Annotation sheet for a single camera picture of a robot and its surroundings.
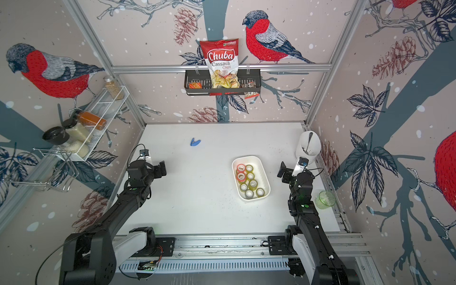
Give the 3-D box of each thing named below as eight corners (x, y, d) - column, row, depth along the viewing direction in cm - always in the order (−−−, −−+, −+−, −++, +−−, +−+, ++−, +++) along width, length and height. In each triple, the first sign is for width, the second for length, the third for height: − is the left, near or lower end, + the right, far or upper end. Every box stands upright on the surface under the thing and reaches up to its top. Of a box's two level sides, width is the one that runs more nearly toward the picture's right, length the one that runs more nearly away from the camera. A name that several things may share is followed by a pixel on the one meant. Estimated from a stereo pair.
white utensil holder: (295, 164, 102) (303, 148, 90) (290, 147, 110) (297, 130, 98) (314, 164, 102) (325, 148, 90) (308, 146, 110) (317, 130, 98)
